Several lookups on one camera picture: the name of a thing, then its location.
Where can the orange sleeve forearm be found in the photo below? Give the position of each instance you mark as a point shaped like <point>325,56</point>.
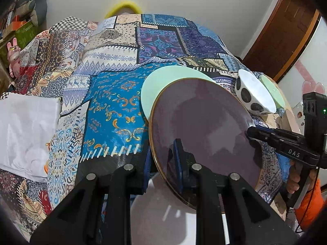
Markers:
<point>311,206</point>

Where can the yellow round object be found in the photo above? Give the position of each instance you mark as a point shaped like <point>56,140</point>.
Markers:
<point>123,7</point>

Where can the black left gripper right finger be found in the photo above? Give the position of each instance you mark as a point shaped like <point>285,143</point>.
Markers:
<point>228,209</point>

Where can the mint green bowl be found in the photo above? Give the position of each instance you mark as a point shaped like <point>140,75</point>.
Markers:
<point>273,90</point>

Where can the purple plate with gold rim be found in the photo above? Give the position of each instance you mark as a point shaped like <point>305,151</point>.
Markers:
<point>211,124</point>

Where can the person's right hand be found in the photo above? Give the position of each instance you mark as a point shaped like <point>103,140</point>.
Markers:
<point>294,179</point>

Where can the white plastic bag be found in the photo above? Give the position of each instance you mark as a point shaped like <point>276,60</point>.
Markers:
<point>28,124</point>

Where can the brown wooden door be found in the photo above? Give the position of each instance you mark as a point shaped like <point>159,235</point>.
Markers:
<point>283,38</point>

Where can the green cardboard box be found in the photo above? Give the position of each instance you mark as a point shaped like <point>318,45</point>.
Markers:
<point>24,36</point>

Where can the patchwork patterned tablecloth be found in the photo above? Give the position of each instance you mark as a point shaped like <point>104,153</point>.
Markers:
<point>97,71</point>

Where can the pink bunny toy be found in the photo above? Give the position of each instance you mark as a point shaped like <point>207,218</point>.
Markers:
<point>13,57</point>

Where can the grey plush toy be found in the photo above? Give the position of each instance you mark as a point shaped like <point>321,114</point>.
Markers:
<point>35,10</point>

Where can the white bowl with black dots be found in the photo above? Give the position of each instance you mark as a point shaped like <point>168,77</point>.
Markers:
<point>253,94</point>

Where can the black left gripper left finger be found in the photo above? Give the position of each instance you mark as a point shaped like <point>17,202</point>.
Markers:
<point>97,206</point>

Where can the mint green plate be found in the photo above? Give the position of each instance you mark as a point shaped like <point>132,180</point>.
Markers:
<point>162,77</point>

